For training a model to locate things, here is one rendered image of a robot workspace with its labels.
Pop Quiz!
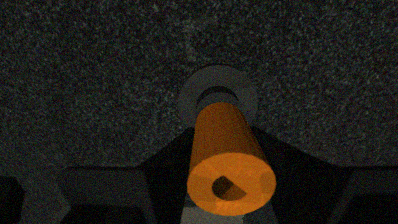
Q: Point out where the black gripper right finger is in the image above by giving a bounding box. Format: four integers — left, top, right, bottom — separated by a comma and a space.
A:
250, 126, 398, 224

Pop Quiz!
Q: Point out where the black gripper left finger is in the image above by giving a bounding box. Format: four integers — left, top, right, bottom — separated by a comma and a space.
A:
55, 127, 195, 224

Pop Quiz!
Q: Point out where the orange knob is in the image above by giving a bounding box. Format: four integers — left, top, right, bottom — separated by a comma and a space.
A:
187, 102, 277, 216

